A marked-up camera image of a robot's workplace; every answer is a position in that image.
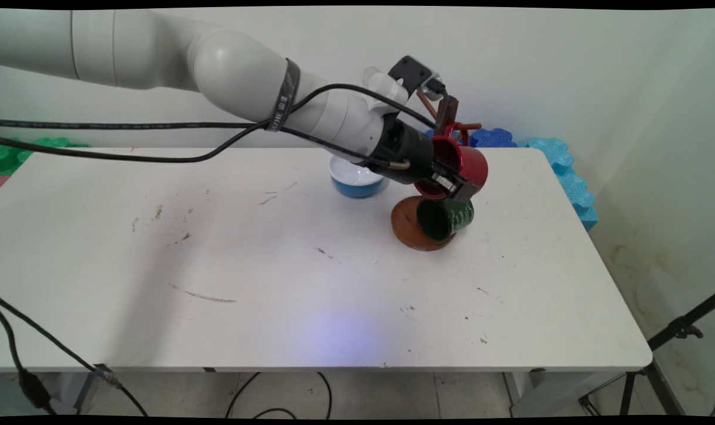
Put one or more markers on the cyan foam mat tile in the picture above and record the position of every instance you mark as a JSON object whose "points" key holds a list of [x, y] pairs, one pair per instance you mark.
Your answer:
{"points": [[573, 183]]}

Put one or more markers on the green foam mat tile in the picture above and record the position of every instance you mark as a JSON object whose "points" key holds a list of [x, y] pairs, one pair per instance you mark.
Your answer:
{"points": [[15, 154]]}

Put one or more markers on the black tripod stand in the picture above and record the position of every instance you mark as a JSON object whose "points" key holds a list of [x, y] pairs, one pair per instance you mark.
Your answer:
{"points": [[658, 348]]}

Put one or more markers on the red enamel mug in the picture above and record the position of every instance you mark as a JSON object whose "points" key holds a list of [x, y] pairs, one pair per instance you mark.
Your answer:
{"points": [[469, 165]]}

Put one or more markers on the brown wooden mug tree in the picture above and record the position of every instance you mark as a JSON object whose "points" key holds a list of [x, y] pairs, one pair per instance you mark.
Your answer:
{"points": [[407, 227]]}

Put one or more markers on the dark green enamel mug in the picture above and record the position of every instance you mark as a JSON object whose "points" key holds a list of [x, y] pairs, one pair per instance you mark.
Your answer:
{"points": [[449, 218]]}

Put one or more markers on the white table leg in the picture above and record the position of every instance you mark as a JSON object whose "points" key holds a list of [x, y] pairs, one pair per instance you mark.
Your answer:
{"points": [[537, 392]]}

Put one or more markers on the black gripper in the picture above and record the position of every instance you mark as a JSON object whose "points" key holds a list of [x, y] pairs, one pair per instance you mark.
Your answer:
{"points": [[407, 153]]}

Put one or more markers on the blue bowl white inside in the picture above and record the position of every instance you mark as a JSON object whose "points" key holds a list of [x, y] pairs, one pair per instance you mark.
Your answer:
{"points": [[351, 180]]}

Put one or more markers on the pink foam mat tile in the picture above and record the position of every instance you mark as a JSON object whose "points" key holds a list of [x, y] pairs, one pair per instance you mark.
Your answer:
{"points": [[2, 180]]}

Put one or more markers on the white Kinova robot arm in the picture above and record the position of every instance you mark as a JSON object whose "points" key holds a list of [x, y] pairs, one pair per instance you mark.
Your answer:
{"points": [[233, 65]]}

